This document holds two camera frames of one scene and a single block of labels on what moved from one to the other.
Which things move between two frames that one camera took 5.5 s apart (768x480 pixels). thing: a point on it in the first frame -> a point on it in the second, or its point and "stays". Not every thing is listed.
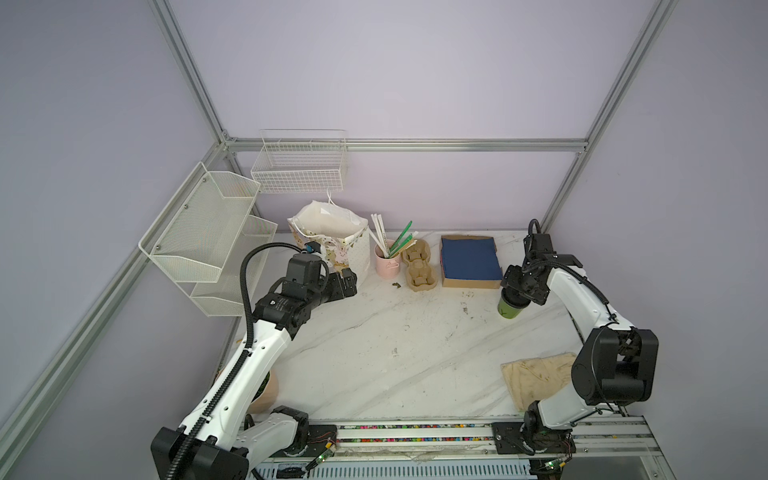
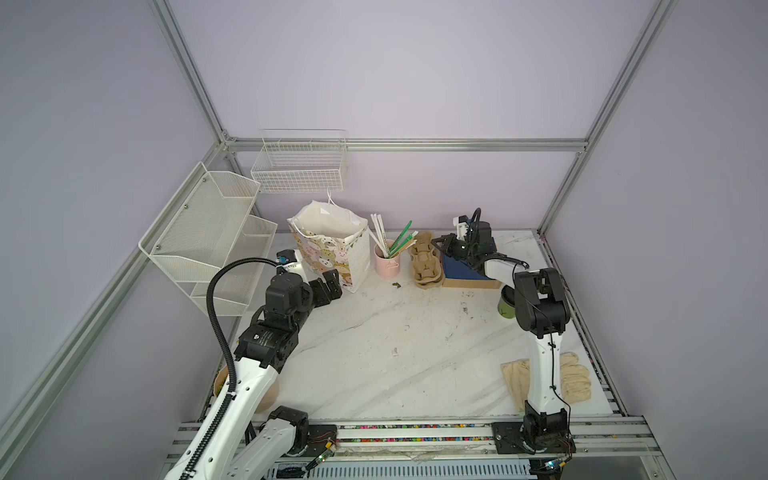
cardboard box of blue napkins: x=469 y=261 stays
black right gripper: x=510 y=278 -> x=450 y=243
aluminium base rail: x=614 y=448 stays
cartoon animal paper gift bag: x=342 y=234 stays
